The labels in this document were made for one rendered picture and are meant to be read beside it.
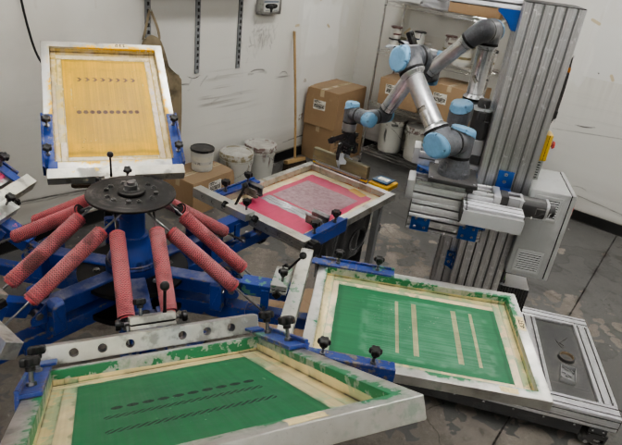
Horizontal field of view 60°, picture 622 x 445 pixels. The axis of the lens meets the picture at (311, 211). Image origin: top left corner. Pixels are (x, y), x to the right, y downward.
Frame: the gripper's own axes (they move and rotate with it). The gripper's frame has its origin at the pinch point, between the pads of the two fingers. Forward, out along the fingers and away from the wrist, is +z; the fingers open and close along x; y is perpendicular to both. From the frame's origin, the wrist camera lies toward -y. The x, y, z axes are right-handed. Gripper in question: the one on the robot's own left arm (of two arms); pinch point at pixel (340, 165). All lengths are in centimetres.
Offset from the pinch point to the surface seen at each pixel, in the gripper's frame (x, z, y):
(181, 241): -128, -10, 22
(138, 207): -136, -21, 11
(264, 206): -48, 14, -10
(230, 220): -83, 6, 1
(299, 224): -49, 14, 13
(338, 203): -14.7, 14.0, 11.4
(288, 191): -25.1, 13.9, -13.9
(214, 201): -73, 7, -20
